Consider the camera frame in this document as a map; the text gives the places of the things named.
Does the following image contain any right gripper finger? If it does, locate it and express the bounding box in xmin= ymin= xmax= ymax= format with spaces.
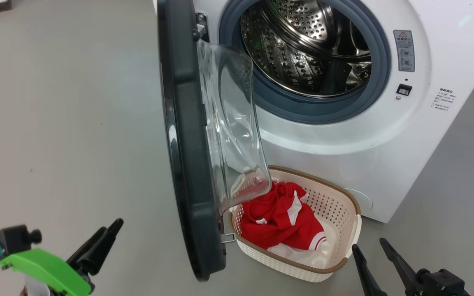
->
xmin=351 ymin=244 xmax=388 ymax=296
xmin=379 ymin=238 xmax=422 ymax=296

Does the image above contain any dark grey glass washer door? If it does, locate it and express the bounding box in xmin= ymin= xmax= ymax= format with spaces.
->
xmin=157 ymin=0 xmax=273 ymax=282

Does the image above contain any white front-load washing machine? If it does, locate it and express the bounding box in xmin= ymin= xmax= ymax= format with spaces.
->
xmin=153 ymin=0 xmax=474 ymax=224

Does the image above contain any cream perforated laundry basket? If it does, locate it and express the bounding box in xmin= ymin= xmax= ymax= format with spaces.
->
xmin=228 ymin=165 xmax=362 ymax=283

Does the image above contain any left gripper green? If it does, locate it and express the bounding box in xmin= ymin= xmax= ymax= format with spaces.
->
xmin=0 ymin=218 xmax=125 ymax=296

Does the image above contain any red and white garment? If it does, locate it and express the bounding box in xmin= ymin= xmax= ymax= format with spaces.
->
xmin=239 ymin=181 xmax=332 ymax=268

